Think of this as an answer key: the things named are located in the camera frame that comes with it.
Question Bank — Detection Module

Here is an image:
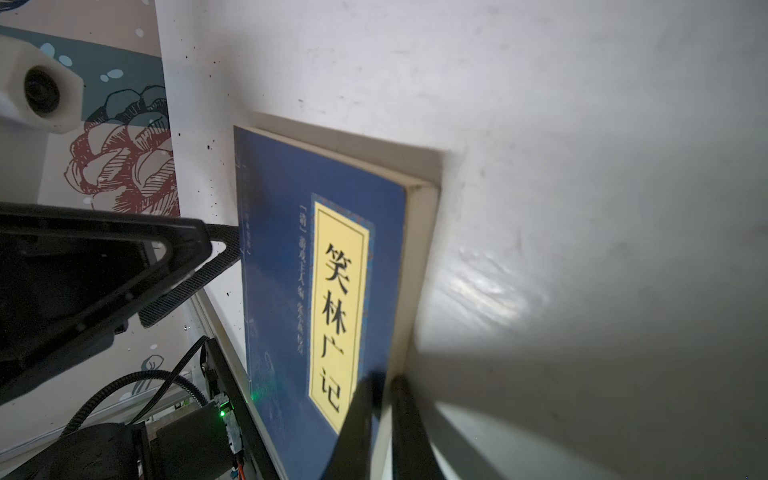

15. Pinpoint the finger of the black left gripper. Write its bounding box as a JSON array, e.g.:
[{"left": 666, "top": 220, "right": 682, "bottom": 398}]
[
  {"left": 138, "top": 224, "right": 241, "bottom": 328},
  {"left": 1, "top": 202, "right": 212, "bottom": 403}
]

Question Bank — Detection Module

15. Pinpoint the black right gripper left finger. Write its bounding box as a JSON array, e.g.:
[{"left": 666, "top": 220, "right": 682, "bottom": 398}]
[{"left": 322, "top": 372, "right": 384, "bottom": 480}]

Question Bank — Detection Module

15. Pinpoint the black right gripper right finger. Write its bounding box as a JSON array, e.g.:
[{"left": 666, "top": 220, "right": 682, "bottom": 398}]
[{"left": 391, "top": 375, "right": 445, "bottom": 480}]

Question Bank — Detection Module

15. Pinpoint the navy book yellow label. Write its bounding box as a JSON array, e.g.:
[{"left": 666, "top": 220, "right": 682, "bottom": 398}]
[{"left": 234, "top": 127, "right": 440, "bottom": 479}]

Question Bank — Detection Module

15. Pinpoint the black corrugated cable conduit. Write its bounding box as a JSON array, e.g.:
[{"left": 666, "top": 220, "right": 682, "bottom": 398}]
[{"left": 59, "top": 335, "right": 211, "bottom": 439}]

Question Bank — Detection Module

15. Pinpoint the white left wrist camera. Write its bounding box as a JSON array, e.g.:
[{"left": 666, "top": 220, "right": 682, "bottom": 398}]
[{"left": 1, "top": 36, "right": 84, "bottom": 134}]

